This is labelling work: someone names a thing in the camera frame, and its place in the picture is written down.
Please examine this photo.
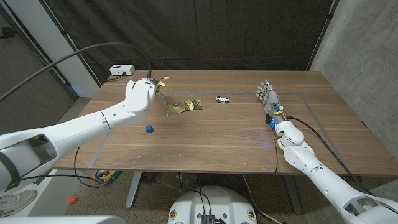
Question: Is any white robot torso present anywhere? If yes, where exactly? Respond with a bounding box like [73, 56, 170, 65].
[167, 185, 258, 224]

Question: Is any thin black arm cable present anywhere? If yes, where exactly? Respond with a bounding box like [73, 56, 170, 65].
[18, 146, 102, 189]
[272, 129, 279, 175]

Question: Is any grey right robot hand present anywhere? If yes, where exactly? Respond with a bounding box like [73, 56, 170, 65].
[255, 79, 286, 125]

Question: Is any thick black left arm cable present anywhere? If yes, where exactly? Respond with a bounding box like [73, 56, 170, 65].
[0, 42, 153, 103]

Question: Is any white sneaker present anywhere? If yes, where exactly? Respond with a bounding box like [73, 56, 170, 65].
[0, 189, 38, 217]

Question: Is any black power strip cable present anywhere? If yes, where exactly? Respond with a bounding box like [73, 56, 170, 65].
[104, 72, 127, 83]

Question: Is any black backdrop stand pole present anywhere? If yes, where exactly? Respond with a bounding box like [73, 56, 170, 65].
[306, 0, 340, 71]
[39, 0, 103, 88]

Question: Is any white power strip box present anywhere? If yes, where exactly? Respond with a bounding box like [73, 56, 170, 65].
[109, 64, 136, 77]

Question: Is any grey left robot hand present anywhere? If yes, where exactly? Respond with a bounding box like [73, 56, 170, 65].
[147, 77, 168, 106]

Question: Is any black torso cable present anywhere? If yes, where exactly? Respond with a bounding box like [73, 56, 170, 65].
[186, 185, 213, 216]

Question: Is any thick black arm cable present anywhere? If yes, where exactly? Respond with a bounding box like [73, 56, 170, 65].
[285, 115, 376, 197]
[0, 42, 153, 103]

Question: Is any gold foil envelope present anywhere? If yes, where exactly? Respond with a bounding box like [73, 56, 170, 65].
[165, 99, 203, 116]

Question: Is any small black fan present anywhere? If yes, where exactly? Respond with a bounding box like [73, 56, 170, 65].
[141, 172, 161, 184]

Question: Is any teal and orange toy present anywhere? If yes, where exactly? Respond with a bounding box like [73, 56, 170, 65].
[93, 169, 123, 187]

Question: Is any grey floor cable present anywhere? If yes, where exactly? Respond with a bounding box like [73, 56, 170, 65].
[241, 174, 282, 224]

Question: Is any black backdrop curtain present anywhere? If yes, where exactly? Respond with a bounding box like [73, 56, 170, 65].
[43, 0, 336, 85]

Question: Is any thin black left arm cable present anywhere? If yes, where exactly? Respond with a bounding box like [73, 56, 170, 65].
[18, 146, 102, 189]

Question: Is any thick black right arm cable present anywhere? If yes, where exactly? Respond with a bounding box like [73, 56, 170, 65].
[285, 115, 376, 197]

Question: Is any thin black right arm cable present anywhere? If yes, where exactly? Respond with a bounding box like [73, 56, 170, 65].
[272, 129, 279, 175]

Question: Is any grey table leg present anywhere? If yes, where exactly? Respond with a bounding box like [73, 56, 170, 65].
[282, 174, 303, 215]
[125, 171, 142, 209]

